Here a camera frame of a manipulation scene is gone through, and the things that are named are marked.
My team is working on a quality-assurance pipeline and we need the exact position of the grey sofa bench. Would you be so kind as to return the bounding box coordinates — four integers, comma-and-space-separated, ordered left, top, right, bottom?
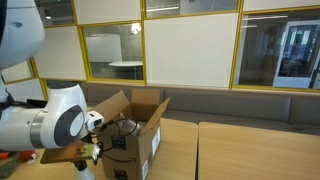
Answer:
79, 82, 320, 136

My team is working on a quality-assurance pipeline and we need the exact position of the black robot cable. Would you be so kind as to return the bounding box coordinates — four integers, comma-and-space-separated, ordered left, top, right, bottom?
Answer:
89, 117, 140, 158

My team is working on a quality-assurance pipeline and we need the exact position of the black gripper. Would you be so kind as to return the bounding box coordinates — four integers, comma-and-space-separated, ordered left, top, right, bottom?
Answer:
88, 130, 105, 166

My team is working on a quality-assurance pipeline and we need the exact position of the dark green pouch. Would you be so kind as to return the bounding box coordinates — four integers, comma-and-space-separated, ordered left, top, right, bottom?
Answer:
0, 157, 22, 180

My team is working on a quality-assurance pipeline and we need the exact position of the yellow window frame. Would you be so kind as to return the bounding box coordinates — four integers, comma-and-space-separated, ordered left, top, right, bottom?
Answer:
0, 0, 320, 94

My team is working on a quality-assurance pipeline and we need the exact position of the round white meeting table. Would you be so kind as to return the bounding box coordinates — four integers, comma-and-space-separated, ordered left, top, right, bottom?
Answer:
108, 60, 144, 68

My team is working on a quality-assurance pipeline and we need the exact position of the brown carton box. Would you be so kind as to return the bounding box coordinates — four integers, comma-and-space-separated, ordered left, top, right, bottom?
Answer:
87, 88, 171, 180

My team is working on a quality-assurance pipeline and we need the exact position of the white framed glass door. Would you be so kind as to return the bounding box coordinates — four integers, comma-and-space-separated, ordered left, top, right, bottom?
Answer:
272, 19, 320, 90

